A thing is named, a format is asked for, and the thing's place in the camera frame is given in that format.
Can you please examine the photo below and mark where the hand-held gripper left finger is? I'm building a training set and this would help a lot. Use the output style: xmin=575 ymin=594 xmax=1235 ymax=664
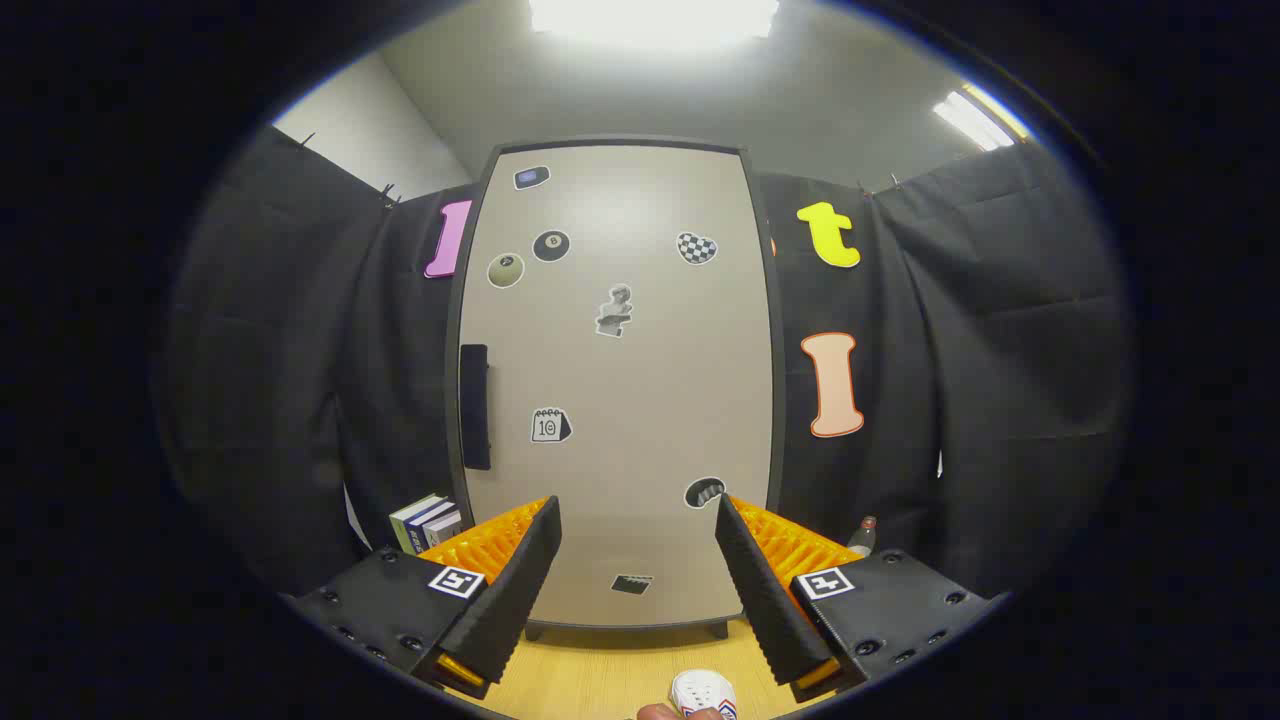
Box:
xmin=285 ymin=495 xmax=563 ymax=701

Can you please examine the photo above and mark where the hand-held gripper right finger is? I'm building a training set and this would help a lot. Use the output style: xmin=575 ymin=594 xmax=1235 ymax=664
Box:
xmin=714 ymin=493 xmax=1006 ymax=704

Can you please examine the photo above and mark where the white canvas shoe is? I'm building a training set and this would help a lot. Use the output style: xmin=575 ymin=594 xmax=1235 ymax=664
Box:
xmin=669 ymin=669 xmax=739 ymax=720

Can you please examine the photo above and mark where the black door handle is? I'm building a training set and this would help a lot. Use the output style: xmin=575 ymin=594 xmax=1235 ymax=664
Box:
xmin=460 ymin=345 xmax=492 ymax=471

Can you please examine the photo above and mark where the dark grey shoe cabinet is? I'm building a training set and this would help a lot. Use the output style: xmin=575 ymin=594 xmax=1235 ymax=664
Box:
xmin=445 ymin=135 xmax=786 ymax=641

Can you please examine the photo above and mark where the beige shoe cabinet door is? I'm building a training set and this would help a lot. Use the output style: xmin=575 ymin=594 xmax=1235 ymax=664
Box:
xmin=458 ymin=145 xmax=776 ymax=629

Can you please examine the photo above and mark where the dark blue spine book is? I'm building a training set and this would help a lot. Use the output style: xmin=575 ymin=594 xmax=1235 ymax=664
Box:
xmin=405 ymin=500 xmax=456 ymax=551

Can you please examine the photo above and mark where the green spine book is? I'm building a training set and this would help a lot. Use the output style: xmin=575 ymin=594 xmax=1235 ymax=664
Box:
xmin=390 ymin=495 xmax=441 ymax=554

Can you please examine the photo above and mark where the black backdrop cloth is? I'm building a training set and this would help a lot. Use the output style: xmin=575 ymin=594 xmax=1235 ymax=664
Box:
xmin=150 ymin=125 xmax=1136 ymax=601

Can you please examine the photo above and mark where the long ceiling light strip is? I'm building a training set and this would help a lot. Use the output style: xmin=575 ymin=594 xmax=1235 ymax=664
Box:
xmin=933 ymin=85 xmax=1031 ymax=153

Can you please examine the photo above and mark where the large ceiling light panel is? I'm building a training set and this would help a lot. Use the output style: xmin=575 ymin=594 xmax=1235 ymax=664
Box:
xmin=528 ymin=0 xmax=781 ymax=46

